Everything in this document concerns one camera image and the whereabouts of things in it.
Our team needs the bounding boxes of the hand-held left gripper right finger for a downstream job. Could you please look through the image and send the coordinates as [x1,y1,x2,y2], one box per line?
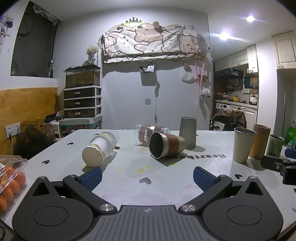
[179,166,269,214]

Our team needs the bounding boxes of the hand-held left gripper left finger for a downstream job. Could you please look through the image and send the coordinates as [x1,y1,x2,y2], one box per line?
[30,166,117,215]

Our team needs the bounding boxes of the steel cup with brown sleeve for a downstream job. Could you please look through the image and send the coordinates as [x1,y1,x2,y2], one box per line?
[149,132,186,160]

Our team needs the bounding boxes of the green printed cup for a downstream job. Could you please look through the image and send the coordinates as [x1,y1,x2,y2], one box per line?
[265,134,285,157]

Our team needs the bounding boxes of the white paper cup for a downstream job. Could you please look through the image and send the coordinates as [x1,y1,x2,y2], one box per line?
[82,130,120,168]

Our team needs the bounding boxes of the beige cup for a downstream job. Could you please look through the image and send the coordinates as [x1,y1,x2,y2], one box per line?
[233,127,257,163]

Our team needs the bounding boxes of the grey cup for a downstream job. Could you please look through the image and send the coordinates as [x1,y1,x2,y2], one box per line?
[179,116,197,150]

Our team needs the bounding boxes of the clear glass cup brown sleeve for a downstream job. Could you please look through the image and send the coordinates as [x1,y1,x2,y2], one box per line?
[134,124,171,146]

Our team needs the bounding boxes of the green bottle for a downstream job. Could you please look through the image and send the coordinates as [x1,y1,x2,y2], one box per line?
[286,125,296,149]

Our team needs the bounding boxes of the printed cabinet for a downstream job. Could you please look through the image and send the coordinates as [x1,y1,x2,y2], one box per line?
[59,117,102,138]

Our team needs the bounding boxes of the chair with brown cloth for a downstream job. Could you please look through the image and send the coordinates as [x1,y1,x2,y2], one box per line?
[210,108,247,131]

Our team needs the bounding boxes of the black net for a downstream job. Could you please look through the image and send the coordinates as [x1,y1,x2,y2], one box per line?
[12,120,55,161]

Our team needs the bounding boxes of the white drawer unit dark drawers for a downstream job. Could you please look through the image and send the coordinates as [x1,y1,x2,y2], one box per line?
[63,85,102,119]

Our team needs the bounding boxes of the clear plastic box of oranges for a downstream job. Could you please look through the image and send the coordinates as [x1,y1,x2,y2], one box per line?
[0,155,28,219]

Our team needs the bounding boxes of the black range hood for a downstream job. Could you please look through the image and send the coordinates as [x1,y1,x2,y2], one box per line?
[216,68,244,77]

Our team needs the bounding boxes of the glass fish tank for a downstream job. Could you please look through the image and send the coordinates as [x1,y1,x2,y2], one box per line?
[65,65,101,89]

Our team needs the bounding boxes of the white plastic bag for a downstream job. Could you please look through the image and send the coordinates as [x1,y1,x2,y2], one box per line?
[181,69,193,82]

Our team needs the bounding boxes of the tall white cabinet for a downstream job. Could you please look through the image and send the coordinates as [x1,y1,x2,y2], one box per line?
[271,30,296,70]

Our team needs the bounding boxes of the vase of dried flowers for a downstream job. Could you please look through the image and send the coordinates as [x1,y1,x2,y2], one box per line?
[86,45,99,65]

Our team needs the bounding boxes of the printed blanket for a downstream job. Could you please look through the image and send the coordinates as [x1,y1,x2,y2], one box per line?
[101,23,201,64]

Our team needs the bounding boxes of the dark window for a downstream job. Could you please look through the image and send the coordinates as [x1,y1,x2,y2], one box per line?
[11,3,61,79]

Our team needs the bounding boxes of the white wall socket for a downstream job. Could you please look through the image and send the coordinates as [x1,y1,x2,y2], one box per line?
[5,122,21,139]

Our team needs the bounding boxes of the white kitchen wall cabinets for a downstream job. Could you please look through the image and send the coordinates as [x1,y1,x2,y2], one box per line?
[214,44,259,74]

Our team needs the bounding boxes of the clear wall holder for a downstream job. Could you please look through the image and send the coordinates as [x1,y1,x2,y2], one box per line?
[139,65,155,75]

